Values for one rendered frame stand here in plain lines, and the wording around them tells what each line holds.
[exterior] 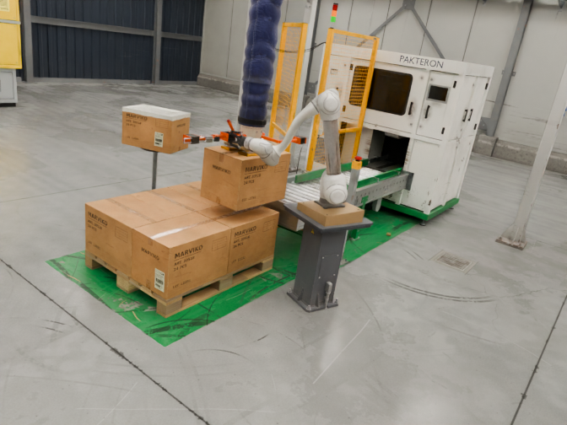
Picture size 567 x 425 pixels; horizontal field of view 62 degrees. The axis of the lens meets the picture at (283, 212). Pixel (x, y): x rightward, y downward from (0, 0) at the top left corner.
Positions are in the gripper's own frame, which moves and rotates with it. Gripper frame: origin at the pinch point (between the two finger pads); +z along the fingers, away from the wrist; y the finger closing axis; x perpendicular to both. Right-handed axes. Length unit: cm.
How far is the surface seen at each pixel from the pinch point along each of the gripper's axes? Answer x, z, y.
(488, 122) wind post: 942, 43, 47
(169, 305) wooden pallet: -64, -20, 110
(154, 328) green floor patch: -80, -25, 120
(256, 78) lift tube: 18.4, -7.2, -43.2
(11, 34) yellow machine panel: 175, 720, -15
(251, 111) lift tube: 17.4, -5.9, -18.9
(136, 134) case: 57, 185, 44
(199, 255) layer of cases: -38, -20, 79
